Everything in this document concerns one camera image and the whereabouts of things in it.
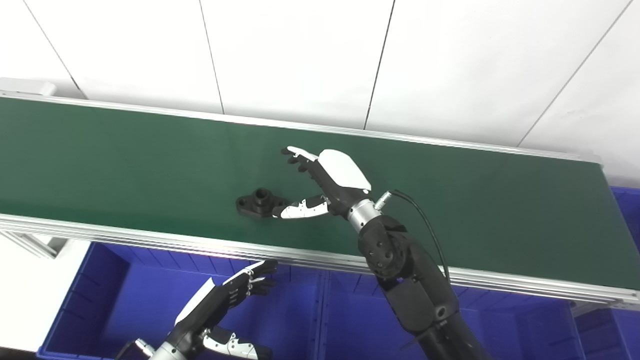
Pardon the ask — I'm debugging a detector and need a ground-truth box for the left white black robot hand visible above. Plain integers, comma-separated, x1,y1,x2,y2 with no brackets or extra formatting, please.
170,259,279,360

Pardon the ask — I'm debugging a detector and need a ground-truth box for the aluminium conveyor support leg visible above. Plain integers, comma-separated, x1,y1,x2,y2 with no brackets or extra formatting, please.
0,231,69,260

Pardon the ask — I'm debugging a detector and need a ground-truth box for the blue plastic bin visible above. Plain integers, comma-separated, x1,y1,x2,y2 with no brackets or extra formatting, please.
317,269,582,360
572,186,640,360
37,241,326,360

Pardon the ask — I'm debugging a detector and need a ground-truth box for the black flanged machined part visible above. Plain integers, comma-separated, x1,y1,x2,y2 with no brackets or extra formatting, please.
236,188,292,220

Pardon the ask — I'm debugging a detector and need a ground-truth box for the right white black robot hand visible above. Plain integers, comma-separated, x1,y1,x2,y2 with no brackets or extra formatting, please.
272,146,373,221

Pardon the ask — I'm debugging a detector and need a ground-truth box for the green conveyor belt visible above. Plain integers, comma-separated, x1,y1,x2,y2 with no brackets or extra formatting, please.
0,77,640,312

